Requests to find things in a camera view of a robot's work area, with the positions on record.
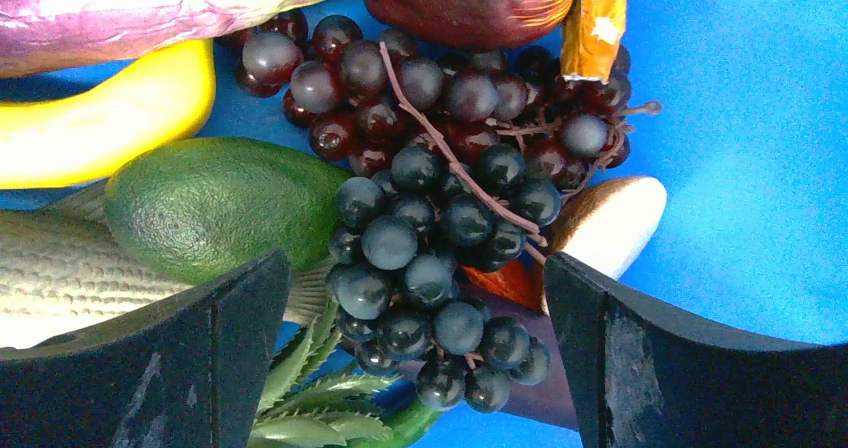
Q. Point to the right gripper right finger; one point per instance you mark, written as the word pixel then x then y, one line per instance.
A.
pixel 645 373

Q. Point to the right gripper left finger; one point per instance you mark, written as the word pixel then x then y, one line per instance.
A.
pixel 185 371

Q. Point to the dark grape bunch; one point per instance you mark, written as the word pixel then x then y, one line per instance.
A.
pixel 403 233

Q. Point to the orange toy pineapple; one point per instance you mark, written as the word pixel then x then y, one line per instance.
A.
pixel 299 408

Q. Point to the red chili pepper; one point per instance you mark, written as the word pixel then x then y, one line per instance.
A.
pixel 514 282

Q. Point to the cut brown white mushroom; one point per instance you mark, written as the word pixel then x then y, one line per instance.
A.
pixel 608 225

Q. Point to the grey toy fish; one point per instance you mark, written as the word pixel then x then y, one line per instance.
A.
pixel 62 270

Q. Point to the green avocado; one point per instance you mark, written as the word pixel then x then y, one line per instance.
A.
pixel 195 209

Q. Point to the single yellow banana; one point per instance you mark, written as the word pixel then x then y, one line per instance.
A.
pixel 163 96

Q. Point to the red grape bunch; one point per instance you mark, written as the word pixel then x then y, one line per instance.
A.
pixel 358 99

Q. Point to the blue plastic bin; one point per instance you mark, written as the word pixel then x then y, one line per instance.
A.
pixel 752 149

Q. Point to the orange wrapped snack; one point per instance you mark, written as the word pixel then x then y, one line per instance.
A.
pixel 592 34

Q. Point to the dark red fruit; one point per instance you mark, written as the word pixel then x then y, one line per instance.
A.
pixel 472 25

